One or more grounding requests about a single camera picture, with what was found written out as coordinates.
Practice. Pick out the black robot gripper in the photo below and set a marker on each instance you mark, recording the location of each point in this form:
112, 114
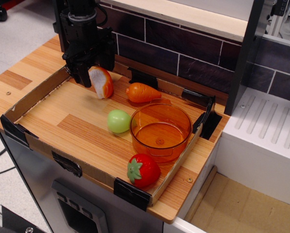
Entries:
87, 45

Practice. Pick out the white and orange toy sushi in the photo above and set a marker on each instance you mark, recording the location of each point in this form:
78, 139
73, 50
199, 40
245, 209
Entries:
101, 81

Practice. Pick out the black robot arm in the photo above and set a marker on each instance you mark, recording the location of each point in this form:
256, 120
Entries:
79, 8

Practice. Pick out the orange transparent plastic pot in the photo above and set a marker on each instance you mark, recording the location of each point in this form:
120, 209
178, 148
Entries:
160, 130

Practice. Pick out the cardboard fence with black tape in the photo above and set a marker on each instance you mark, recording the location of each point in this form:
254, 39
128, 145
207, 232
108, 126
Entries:
55, 114

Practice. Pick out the orange toy carrot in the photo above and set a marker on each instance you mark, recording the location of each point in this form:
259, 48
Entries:
141, 93

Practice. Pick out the green toy fruit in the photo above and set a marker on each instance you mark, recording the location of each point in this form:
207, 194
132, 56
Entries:
118, 121

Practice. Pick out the red toy strawberry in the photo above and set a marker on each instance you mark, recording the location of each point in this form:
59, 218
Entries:
142, 170

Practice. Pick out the grey toy oven front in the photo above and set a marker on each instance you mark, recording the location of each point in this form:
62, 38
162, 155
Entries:
81, 215

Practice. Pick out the white toy sink drainboard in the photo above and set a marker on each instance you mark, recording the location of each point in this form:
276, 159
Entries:
254, 148

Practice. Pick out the dark grey vertical post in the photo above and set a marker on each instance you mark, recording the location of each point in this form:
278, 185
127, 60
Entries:
256, 26

